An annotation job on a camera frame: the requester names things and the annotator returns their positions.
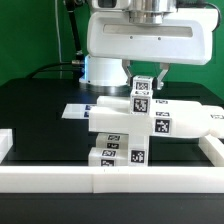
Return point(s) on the white paper tag sheet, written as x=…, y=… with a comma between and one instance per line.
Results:
x=77, y=111

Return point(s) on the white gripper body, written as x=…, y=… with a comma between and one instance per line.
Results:
x=183, y=37

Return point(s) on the white left fence wall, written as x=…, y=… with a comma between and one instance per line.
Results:
x=6, y=142

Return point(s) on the white front fence wall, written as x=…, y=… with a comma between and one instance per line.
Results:
x=62, y=179

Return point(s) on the white chair back part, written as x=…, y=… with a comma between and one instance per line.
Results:
x=167, y=118

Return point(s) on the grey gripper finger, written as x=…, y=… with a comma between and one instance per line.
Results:
x=164, y=70
x=126, y=65

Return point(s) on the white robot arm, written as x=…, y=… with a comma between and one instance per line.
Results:
x=108, y=72

